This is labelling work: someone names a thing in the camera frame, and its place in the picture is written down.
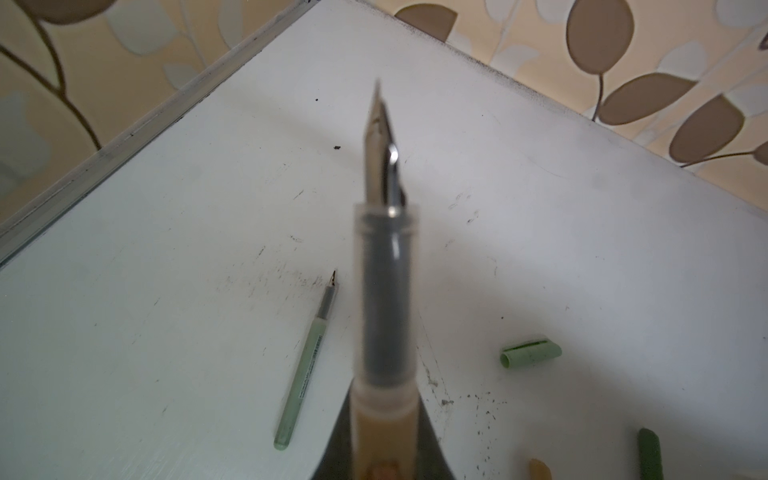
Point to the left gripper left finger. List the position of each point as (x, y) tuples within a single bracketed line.
[(336, 462)]

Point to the dark green pen cap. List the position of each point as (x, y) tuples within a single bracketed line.
[(649, 455)]

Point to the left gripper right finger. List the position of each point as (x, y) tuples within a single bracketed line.
[(431, 463)]

